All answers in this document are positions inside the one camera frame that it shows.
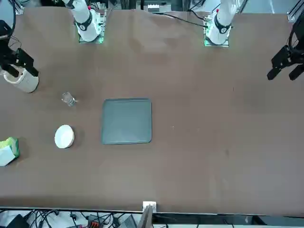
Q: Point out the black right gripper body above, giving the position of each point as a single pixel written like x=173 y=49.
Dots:
x=6 y=54

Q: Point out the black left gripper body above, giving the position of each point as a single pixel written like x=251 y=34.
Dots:
x=299 y=54

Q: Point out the clear glass measuring cup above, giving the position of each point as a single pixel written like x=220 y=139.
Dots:
x=69 y=99

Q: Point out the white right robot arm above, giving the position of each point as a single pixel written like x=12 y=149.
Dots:
x=85 y=23

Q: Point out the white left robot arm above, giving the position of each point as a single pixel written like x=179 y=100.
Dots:
x=222 y=21

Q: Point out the white bowl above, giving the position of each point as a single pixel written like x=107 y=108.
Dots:
x=64 y=137

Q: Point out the cream mini trash bin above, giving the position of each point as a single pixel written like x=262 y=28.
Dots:
x=26 y=83

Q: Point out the green tissue pack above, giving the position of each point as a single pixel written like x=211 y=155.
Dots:
x=9 y=149

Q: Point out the dark grey square tray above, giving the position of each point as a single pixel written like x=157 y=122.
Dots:
x=126 y=121

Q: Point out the black power brick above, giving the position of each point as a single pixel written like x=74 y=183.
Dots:
x=16 y=221

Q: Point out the orange black power strip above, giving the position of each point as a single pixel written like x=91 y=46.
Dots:
x=92 y=221

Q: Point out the aluminium frame corner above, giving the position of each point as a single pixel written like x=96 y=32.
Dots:
x=293 y=13

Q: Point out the grey metal bracket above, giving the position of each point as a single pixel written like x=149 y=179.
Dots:
x=153 y=8

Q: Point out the aluminium camera post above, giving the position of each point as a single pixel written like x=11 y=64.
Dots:
x=146 y=217

